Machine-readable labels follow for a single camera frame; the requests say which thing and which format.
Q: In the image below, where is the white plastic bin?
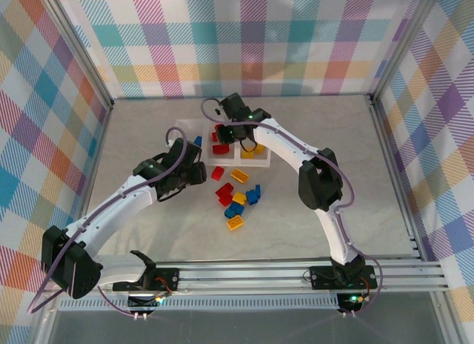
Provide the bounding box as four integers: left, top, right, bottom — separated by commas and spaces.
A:
236, 120, 274, 170
174, 117, 209, 168
204, 119, 241, 168

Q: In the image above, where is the colourful plaid backdrop cloth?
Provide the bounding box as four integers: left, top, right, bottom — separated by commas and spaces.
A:
373, 0, 474, 344
55, 0, 427, 99
0, 0, 112, 344

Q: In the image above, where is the circuit board with green light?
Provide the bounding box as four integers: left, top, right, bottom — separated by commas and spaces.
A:
127, 294, 164, 310
338, 292, 373, 311

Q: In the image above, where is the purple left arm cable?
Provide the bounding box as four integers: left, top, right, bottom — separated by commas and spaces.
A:
28, 127, 190, 319

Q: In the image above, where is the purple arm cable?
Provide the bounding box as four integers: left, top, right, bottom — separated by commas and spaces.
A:
201, 98, 384, 318
28, 127, 190, 319

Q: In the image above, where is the aluminium side rail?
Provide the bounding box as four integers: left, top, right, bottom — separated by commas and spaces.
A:
368, 93, 430, 263
64, 101, 116, 265

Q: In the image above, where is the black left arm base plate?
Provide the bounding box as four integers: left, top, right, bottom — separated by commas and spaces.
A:
112, 268, 181, 292

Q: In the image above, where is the long aluminium mounting rail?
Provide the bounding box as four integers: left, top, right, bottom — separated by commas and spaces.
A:
44, 259, 451, 297

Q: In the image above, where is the white slotted cable duct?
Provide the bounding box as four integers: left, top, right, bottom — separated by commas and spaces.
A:
58, 297, 344, 312

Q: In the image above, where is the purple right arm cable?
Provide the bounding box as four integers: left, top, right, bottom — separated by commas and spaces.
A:
201, 98, 384, 318

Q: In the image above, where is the aluminium frame post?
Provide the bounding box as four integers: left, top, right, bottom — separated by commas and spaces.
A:
368, 0, 445, 104
36, 0, 115, 111

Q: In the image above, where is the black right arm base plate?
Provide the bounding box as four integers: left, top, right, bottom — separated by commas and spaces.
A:
309, 265, 378, 291

